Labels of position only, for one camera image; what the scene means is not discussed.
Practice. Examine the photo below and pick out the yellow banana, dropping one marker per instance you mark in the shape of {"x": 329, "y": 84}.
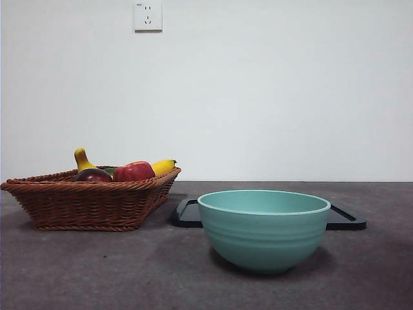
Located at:
{"x": 80, "y": 161}

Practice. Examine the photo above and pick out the dark purple plum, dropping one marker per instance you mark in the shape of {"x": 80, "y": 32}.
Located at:
{"x": 93, "y": 176}

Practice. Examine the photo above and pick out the white wall power socket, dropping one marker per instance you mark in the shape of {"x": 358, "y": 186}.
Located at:
{"x": 148, "y": 16}

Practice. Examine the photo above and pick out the red apple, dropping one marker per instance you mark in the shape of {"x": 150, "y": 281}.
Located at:
{"x": 134, "y": 171}

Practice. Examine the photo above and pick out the brown wicker basket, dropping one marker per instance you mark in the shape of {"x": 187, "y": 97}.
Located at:
{"x": 87, "y": 206}

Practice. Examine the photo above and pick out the black rectangular tray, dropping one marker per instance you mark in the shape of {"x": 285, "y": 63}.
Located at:
{"x": 185, "y": 216}

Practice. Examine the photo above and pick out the teal ribbed bowl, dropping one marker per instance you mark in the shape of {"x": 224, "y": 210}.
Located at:
{"x": 263, "y": 242}

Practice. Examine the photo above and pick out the green fruit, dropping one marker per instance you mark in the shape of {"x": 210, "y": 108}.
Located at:
{"x": 109, "y": 170}

